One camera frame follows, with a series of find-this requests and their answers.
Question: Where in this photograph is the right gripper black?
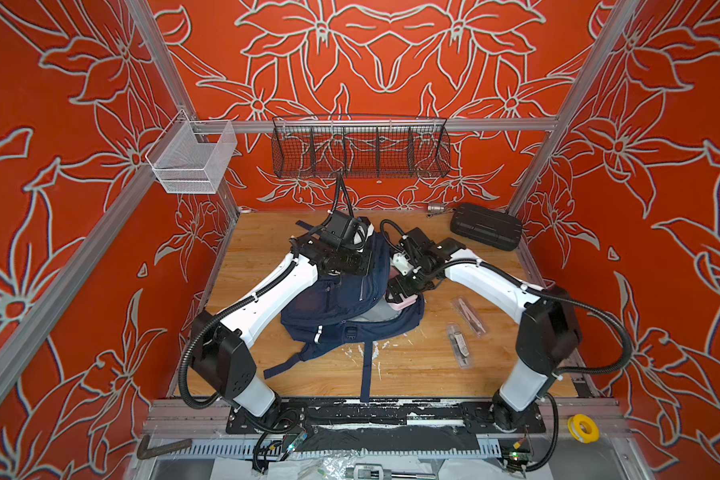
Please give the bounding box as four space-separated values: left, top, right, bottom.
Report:
380 259 437 303

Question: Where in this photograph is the pink pencil case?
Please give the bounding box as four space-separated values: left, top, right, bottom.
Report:
385 265 419 310

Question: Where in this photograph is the navy blue student backpack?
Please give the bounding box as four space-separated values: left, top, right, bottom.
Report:
263 233 426 402

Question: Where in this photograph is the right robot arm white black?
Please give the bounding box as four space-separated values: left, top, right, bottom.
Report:
379 219 634 432

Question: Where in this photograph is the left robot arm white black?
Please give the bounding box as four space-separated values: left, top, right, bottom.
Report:
177 175 373 419

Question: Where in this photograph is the black hard case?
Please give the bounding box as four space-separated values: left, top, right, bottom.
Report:
450 203 523 251

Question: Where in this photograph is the clear plastic pen box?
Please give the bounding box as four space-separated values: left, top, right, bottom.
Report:
447 324 472 369

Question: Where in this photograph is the yellow tape roll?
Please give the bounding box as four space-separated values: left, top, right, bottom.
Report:
567 414 600 444

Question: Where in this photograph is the dark metal hex key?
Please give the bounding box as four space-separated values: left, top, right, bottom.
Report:
136 434 193 461

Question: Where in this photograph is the black wire wall basket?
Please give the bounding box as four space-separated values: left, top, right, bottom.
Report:
271 114 454 179

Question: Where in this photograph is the white wire mesh basket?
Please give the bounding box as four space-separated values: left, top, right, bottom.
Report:
146 109 238 194

